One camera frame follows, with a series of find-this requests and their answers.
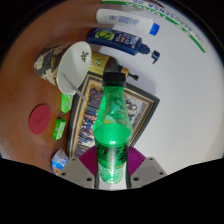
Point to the white floral patterned mug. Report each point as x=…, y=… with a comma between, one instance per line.
x=71, y=65

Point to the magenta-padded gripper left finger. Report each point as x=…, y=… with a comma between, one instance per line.
x=76, y=171

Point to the white bottle with blue cap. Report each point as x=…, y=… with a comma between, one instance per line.
x=123, y=20

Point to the dark blue pump bottle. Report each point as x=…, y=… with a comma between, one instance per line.
x=115, y=38

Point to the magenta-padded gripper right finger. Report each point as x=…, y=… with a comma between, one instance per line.
x=148, y=171

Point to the green and white toothpaste box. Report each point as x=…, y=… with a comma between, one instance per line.
x=176, y=23

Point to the green plastic drink bottle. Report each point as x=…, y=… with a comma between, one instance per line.
x=111, y=140

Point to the black framed group picture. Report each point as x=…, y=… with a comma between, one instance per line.
x=140, y=106

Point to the flat round red coaster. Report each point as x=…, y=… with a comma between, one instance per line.
x=39, y=119

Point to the brown pump bottle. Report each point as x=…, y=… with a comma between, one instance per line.
x=100, y=63

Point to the blue tissue pack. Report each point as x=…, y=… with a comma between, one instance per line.
x=60, y=161

